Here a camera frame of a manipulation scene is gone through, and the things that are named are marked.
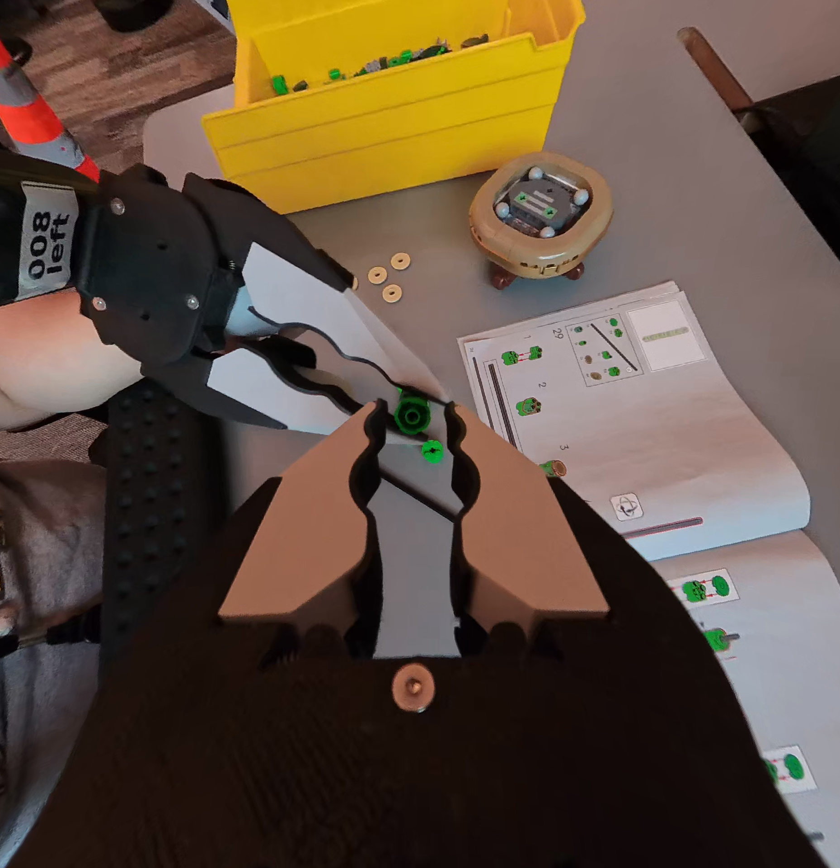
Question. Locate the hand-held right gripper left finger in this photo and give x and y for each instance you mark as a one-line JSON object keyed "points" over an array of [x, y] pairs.
{"points": [[304, 542]]}

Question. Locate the person's left forearm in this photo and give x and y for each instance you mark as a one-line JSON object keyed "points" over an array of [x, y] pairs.
{"points": [[40, 359]]}

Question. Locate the cluster of green round bricks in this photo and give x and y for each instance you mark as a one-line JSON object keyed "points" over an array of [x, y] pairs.
{"points": [[432, 451]]}

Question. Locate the orange grey striped pole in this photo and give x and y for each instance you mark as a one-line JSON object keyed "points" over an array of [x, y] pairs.
{"points": [[26, 102]]}

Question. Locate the open instruction booklet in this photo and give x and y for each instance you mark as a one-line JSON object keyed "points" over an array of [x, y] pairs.
{"points": [[664, 441]]}

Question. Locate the yellow plastic bin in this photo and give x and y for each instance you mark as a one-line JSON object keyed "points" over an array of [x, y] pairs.
{"points": [[392, 142]]}

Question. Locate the green round brick stack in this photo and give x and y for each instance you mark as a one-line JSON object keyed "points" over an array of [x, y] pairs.
{"points": [[411, 415]]}

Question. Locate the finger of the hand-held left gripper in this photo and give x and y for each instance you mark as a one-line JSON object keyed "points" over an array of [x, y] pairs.
{"points": [[304, 298], [237, 380]]}

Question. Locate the black axle rod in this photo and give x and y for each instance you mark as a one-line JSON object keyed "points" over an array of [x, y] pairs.
{"points": [[420, 497]]}

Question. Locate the person's grey shirt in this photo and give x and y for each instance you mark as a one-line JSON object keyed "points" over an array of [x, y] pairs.
{"points": [[40, 746]]}

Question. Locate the dark chair with wooden frame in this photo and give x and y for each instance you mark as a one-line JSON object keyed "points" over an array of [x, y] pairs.
{"points": [[813, 169]]}

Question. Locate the pile of small loose bricks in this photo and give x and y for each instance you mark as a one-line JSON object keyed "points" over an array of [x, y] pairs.
{"points": [[392, 61]]}

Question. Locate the grey desk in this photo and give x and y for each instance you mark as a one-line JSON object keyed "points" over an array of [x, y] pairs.
{"points": [[630, 169]]}

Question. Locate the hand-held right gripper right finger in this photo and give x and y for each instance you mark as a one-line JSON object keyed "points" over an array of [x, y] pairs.
{"points": [[521, 542]]}

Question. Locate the tan brick pot model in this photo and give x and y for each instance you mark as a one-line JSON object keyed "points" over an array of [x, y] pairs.
{"points": [[528, 254]]}

